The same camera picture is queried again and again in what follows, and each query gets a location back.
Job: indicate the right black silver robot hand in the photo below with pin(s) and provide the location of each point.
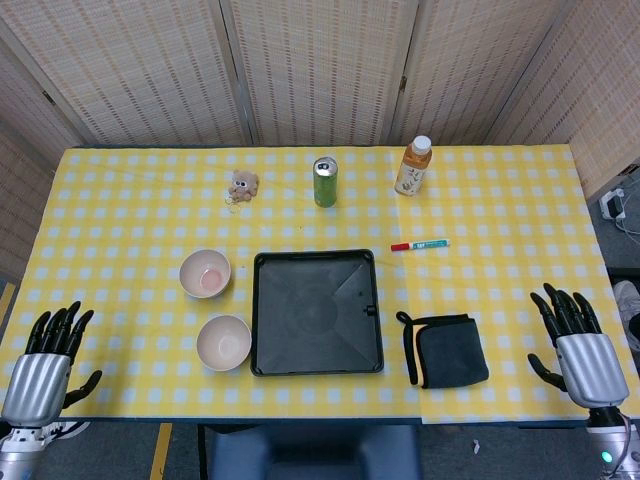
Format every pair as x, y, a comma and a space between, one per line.
592, 367

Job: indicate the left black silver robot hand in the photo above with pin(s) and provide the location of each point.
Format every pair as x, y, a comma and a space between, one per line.
37, 385

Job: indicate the pink bowl with matte bottom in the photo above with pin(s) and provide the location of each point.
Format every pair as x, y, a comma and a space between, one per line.
223, 342

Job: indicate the pink bowl with glossy bottom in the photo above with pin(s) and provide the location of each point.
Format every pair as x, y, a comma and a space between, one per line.
205, 275

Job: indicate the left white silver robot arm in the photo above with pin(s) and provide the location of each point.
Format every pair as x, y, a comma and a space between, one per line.
17, 450

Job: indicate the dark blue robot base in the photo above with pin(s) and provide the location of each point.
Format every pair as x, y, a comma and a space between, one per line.
310, 455

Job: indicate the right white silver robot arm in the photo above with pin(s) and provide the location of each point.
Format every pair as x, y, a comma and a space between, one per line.
612, 445

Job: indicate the black square plastic tray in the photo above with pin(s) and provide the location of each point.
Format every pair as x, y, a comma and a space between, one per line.
300, 345

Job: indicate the white grey shoe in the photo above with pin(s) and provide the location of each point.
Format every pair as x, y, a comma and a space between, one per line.
627, 305

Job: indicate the white paper scrap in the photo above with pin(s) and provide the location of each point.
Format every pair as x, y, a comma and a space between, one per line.
476, 446

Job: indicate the folded grey yellow towel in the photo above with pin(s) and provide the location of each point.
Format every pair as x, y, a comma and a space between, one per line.
450, 355

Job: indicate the white power adapter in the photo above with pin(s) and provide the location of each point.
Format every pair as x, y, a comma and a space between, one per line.
614, 205

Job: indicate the yellow white checked tablecloth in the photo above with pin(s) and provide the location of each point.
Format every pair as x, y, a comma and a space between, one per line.
125, 240

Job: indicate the red capped white marker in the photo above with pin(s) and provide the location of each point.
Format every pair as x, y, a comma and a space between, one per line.
425, 245

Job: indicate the orange tea bottle white cap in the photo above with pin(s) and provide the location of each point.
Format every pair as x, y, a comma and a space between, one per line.
413, 172

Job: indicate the small beige plush toy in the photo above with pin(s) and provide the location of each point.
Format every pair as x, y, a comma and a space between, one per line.
244, 185

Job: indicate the green drink can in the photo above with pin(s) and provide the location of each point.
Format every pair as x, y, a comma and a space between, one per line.
325, 187

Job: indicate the woven folding screen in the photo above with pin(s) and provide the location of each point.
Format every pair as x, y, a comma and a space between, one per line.
320, 70

